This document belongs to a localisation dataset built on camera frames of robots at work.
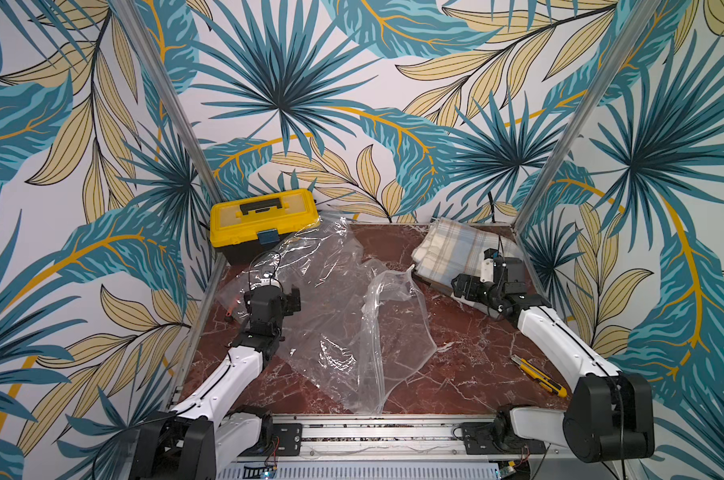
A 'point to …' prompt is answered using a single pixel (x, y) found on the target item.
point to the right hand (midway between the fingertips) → (469, 282)
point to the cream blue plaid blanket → (446, 249)
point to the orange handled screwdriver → (229, 310)
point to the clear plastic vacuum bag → (362, 328)
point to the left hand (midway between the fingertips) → (275, 290)
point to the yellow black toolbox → (248, 226)
